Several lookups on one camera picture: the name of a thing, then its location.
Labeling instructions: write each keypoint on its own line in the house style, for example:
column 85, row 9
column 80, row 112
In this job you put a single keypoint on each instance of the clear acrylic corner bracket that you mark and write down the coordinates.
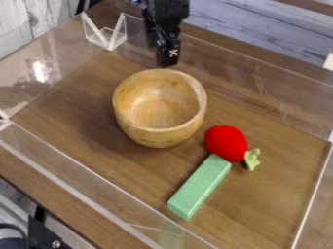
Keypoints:
column 108, row 37

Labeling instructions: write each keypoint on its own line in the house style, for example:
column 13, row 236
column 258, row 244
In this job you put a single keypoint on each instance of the wooden bowl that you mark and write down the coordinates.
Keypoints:
column 160, row 106

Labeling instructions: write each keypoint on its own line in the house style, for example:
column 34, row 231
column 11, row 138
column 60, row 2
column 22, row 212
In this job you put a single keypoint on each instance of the green rectangular block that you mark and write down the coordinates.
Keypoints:
column 193, row 193

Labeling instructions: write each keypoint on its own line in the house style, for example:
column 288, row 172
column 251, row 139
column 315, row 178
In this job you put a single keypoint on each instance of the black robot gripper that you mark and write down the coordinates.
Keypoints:
column 164, row 15

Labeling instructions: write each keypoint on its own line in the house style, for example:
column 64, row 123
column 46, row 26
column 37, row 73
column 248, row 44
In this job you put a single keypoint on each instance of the clear acrylic tray wall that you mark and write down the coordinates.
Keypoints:
column 66, row 155

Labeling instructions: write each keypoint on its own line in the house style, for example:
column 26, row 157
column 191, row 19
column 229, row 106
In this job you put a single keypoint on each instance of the red plush strawberry toy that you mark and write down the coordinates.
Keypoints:
column 227, row 141

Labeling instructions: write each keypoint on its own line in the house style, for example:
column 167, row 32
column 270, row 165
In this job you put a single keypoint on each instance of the black metal table bracket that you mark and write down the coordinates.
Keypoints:
column 25, row 232

